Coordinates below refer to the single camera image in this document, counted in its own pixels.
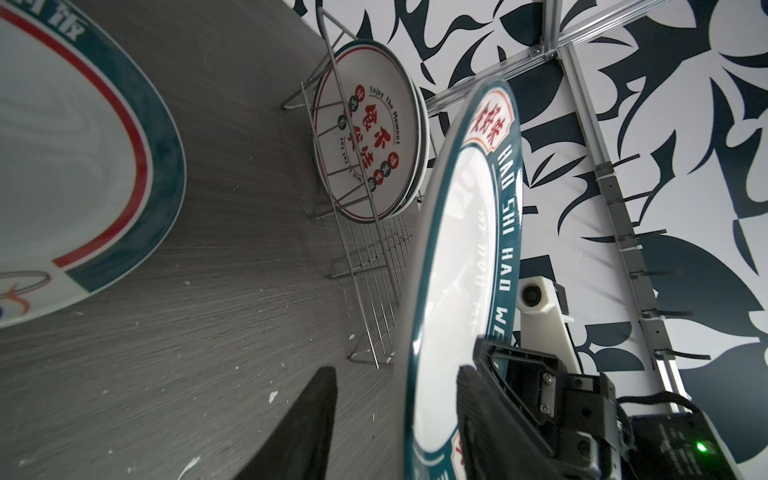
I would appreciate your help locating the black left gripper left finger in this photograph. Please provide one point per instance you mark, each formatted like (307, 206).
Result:
(299, 446)

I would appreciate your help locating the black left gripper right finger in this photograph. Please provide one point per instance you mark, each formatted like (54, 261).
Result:
(495, 443)

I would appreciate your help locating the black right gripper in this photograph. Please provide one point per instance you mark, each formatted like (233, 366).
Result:
(590, 433)

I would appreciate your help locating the green rimmed lettered plate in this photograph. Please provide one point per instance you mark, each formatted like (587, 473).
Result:
(462, 277)

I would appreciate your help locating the green rimmed round plate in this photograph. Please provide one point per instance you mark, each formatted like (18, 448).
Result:
(93, 170)

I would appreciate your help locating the red lettered round plate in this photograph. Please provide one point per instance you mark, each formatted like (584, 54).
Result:
(371, 130)

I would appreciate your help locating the grey wall hook rail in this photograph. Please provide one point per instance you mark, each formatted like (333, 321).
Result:
(630, 244)

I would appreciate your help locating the wire dish rack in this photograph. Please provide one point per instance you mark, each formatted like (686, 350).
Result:
(373, 255)

